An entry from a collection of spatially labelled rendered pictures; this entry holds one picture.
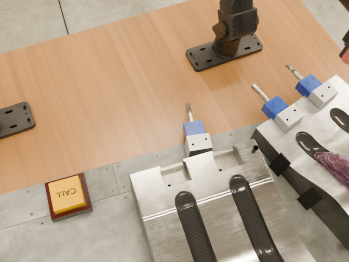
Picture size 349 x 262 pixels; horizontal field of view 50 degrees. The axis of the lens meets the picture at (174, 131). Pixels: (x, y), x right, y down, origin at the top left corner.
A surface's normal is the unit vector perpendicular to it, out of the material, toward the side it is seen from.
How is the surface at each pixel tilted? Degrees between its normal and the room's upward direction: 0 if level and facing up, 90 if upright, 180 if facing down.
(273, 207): 4
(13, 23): 0
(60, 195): 0
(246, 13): 60
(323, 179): 28
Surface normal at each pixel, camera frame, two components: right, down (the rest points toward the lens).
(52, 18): 0.07, -0.46
